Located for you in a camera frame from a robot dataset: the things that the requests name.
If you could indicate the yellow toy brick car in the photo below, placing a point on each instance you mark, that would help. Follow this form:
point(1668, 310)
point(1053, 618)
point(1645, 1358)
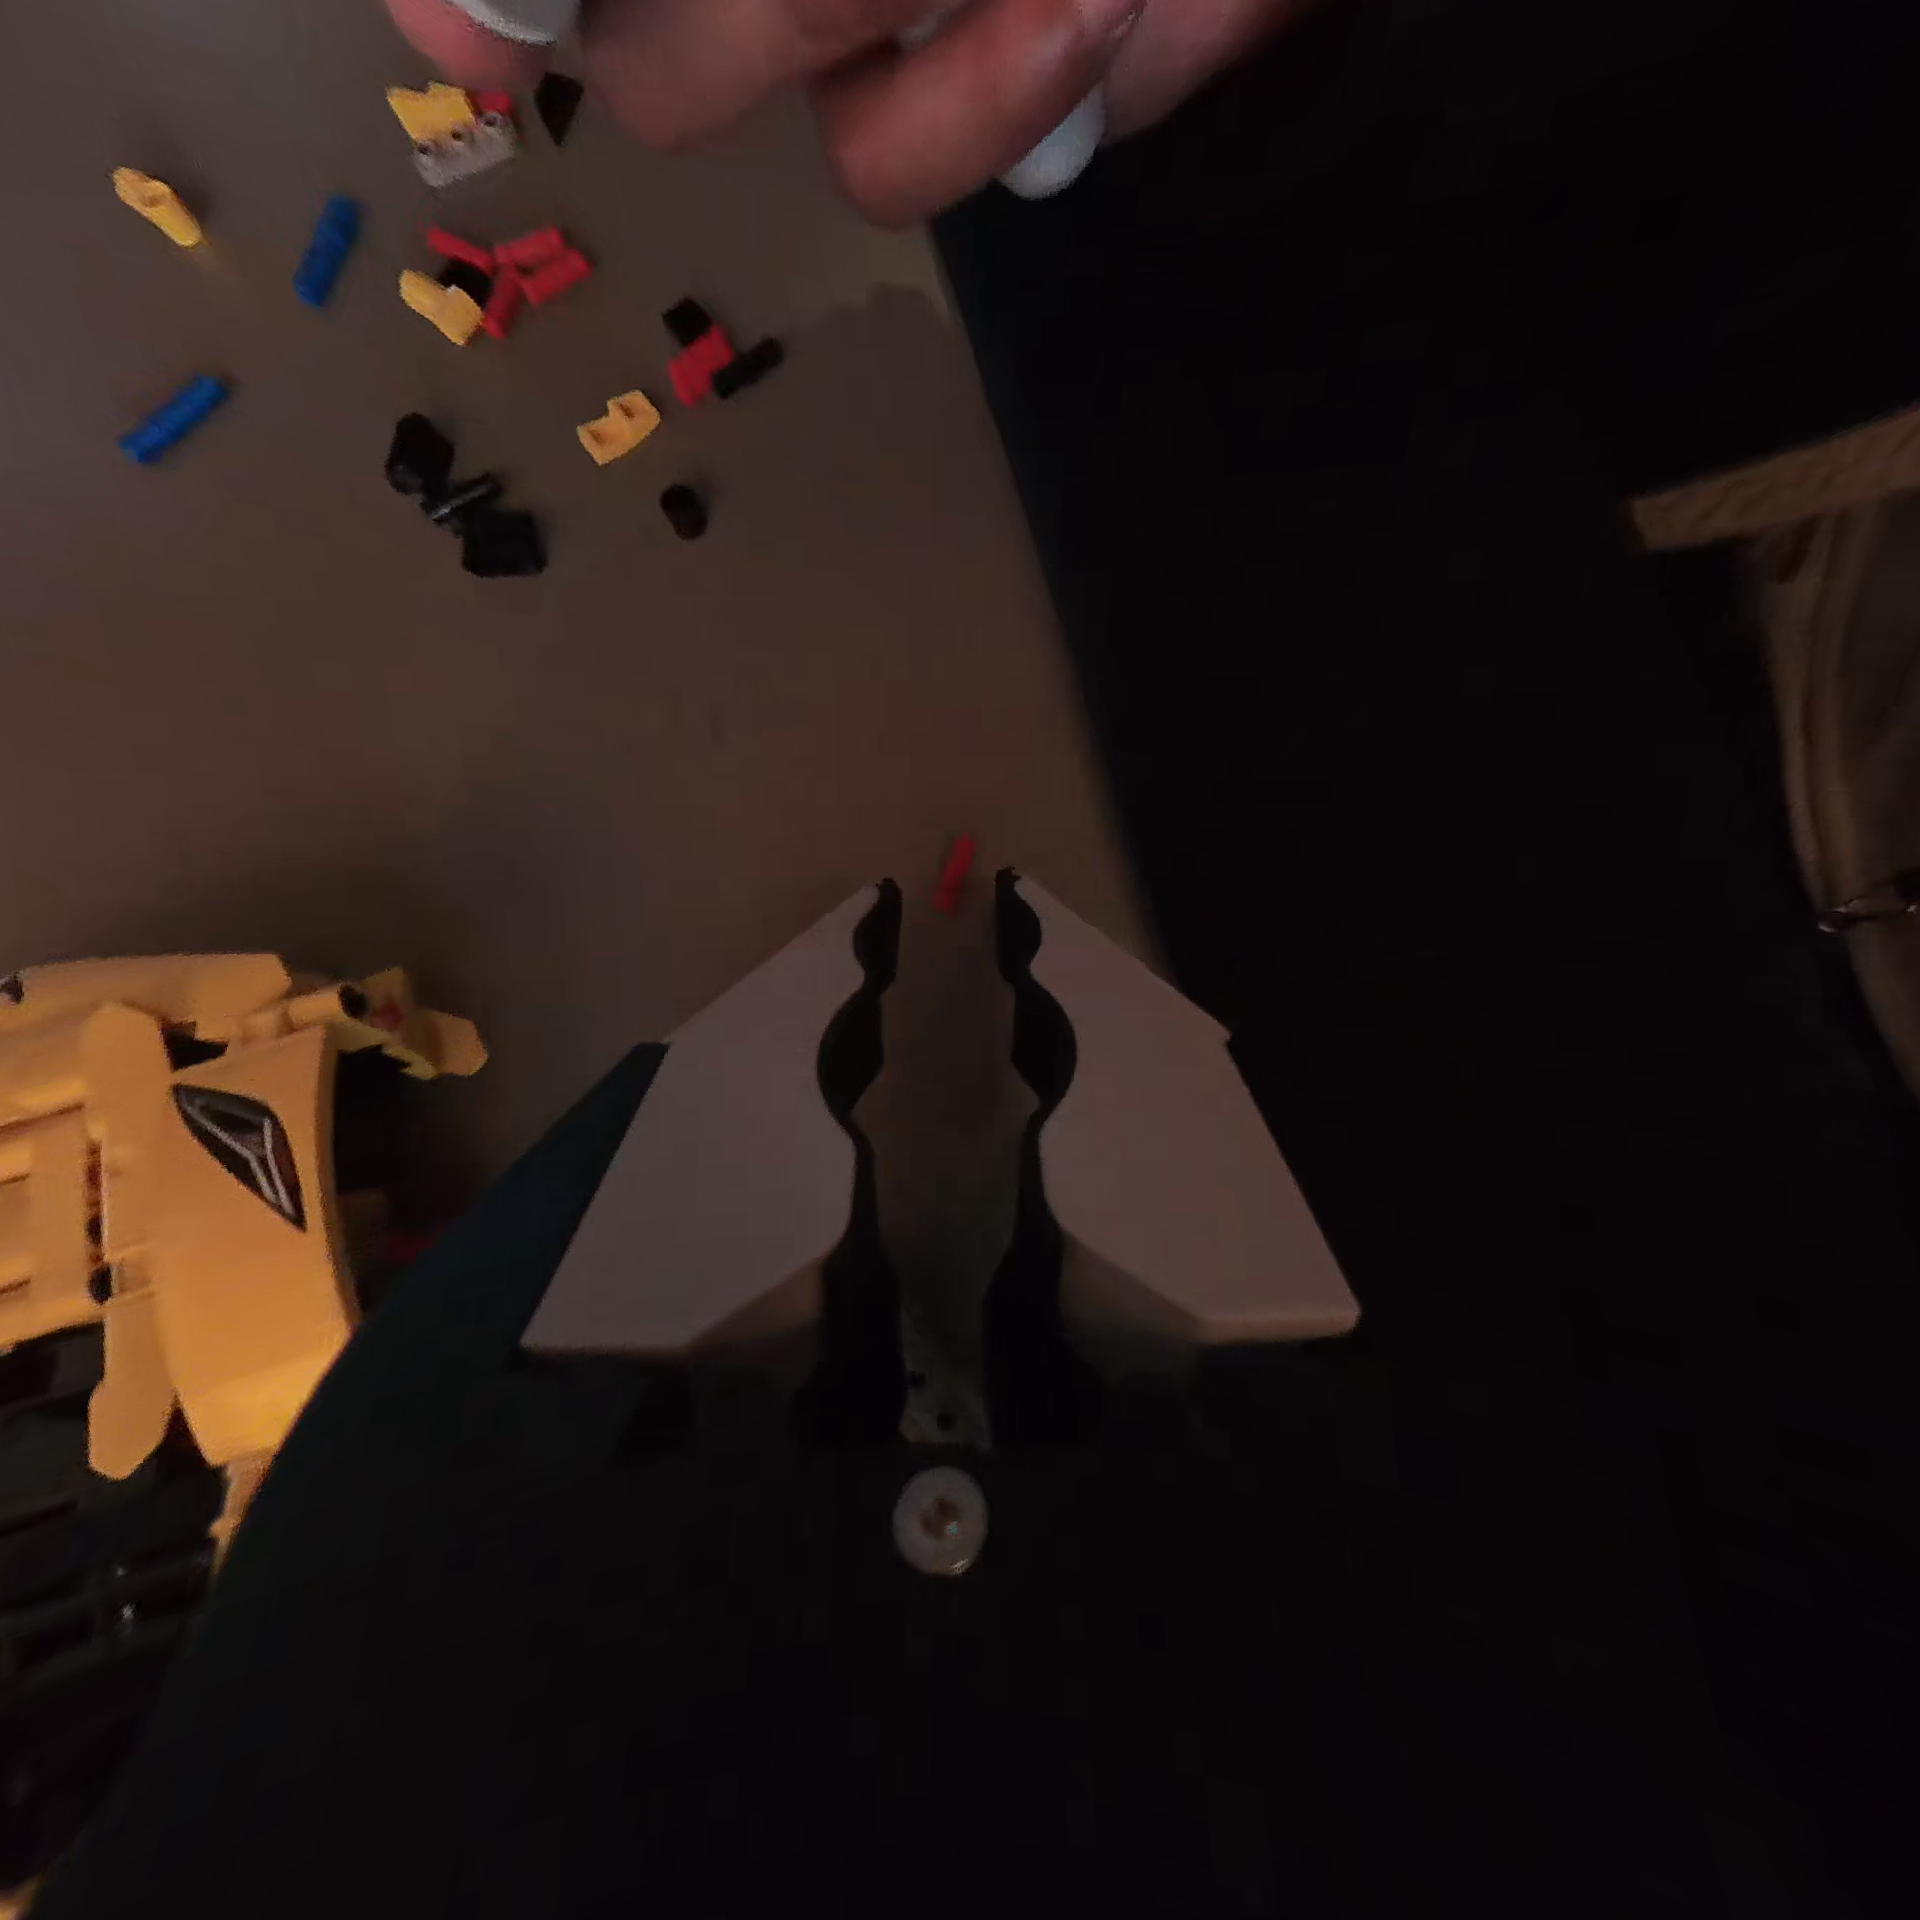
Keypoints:
point(194, 1320)

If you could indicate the person's right hand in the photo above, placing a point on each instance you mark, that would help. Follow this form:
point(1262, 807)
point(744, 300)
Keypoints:
point(931, 120)

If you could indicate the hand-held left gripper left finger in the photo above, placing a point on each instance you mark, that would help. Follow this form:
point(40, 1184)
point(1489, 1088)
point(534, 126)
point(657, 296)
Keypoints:
point(704, 1200)

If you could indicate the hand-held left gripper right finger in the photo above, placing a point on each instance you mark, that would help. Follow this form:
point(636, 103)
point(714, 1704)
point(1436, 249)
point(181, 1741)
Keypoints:
point(1201, 1200)

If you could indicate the scattered mixed brick pieces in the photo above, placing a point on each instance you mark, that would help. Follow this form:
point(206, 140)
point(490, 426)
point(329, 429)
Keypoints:
point(451, 300)

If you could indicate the red pin brick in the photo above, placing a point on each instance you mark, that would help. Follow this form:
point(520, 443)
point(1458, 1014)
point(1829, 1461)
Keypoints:
point(954, 873)

